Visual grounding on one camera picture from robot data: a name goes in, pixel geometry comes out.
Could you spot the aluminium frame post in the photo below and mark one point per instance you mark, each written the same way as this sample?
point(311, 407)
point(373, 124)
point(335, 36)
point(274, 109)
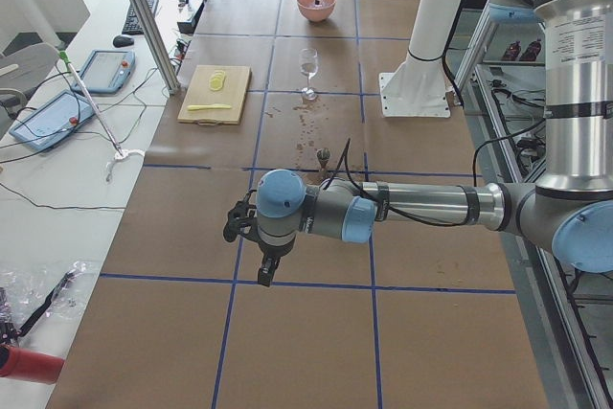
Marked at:
point(156, 44)

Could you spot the front lemon slice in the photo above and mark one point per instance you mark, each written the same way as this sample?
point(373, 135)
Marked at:
point(216, 85)

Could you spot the yellow plastic knife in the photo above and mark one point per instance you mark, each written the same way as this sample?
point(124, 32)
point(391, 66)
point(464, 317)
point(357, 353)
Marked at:
point(212, 106)

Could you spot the red cylinder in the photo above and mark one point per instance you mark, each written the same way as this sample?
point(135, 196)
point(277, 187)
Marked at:
point(26, 365)

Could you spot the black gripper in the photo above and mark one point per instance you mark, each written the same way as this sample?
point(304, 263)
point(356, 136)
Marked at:
point(273, 250)

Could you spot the black computer mouse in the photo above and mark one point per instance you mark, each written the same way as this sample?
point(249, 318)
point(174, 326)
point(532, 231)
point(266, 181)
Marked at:
point(121, 41)

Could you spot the bamboo cutting board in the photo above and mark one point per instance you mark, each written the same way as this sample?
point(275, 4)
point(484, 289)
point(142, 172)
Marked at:
point(234, 93)

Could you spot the metal rod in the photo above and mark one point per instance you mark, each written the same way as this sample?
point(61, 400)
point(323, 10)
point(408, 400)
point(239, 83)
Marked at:
point(81, 85)

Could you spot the steel double jigger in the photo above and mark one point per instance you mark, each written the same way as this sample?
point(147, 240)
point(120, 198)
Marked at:
point(323, 156)

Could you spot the near teach pendant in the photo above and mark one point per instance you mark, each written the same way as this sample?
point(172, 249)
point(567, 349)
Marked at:
point(53, 121)

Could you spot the pile of ice cubes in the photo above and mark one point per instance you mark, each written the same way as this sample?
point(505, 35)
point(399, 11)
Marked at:
point(317, 5)

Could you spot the teach pendant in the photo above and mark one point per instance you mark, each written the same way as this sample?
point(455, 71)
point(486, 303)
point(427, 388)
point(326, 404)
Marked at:
point(53, 121)
point(105, 72)

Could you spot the far teach pendant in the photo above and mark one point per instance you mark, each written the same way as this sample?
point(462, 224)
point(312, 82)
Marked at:
point(105, 72)

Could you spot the pink bowl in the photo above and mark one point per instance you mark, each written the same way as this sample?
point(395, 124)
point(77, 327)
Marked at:
point(315, 16)

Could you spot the clear wine glass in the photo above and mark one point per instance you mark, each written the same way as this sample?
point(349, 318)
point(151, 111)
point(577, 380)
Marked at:
point(309, 63)

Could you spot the clear plastic bag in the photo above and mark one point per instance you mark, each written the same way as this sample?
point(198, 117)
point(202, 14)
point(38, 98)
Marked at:
point(30, 295)

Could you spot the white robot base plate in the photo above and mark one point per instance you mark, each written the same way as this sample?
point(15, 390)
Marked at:
point(406, 95)

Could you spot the grey office chair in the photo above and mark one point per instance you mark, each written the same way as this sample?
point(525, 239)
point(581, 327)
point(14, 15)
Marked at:
point(22, 72)

